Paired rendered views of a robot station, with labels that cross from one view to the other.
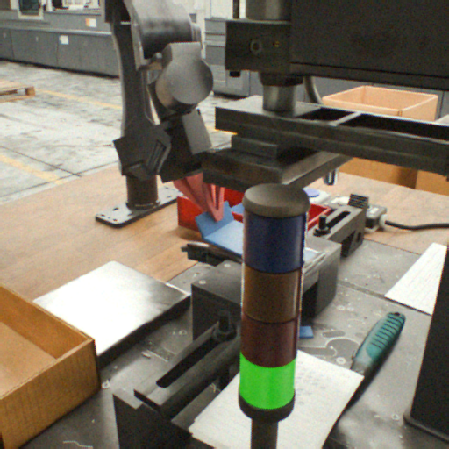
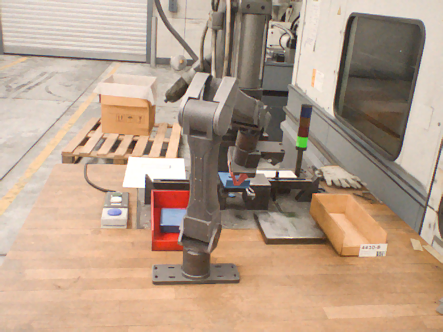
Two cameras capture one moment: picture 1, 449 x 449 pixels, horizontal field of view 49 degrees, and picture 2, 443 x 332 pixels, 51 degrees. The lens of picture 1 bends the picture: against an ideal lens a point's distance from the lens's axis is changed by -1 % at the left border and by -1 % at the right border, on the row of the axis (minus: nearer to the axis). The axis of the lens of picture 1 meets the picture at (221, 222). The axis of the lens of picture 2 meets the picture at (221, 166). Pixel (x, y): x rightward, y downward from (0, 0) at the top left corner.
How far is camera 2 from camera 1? 179 cm
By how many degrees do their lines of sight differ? 119
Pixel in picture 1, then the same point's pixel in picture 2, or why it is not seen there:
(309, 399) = (269, 173)
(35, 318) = (324, 214)
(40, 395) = (333, 201)
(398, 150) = not seen: hidden behind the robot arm
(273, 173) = not seen: hidden behind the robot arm
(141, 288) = (269, 221)
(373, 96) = not seen: outside the picture
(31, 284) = (311, 257)
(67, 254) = (280, 265)
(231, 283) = (259, 180)
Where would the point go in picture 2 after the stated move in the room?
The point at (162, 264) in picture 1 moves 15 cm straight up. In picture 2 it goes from (240, 236) to (245, 185)
